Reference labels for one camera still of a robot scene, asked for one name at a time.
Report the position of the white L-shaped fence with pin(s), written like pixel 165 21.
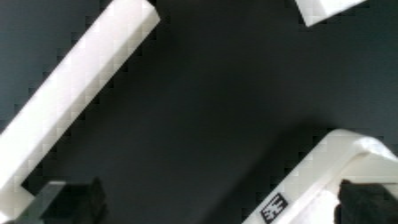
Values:
pixel 70 88

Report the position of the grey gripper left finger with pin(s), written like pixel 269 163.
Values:
pixel 69 204

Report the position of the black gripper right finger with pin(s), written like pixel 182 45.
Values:
pixel 369 204

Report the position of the white leg far left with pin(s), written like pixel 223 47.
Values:
pixel 321 9

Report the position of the white desk top tray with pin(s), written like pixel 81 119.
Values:
pixel 351 157

